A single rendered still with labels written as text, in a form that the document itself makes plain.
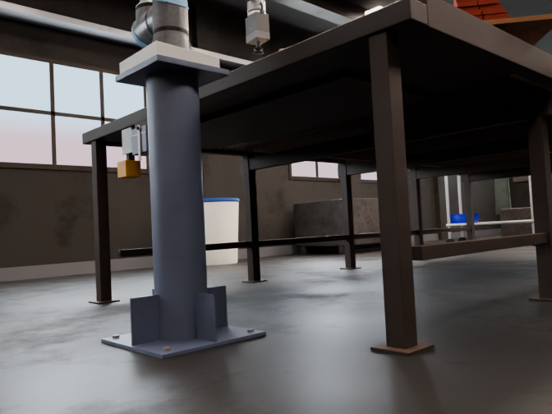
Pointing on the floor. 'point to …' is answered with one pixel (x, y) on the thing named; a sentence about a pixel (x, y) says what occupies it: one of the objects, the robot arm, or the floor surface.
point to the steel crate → (308, 225)
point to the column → (177, 219)
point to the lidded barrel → (221, 228)
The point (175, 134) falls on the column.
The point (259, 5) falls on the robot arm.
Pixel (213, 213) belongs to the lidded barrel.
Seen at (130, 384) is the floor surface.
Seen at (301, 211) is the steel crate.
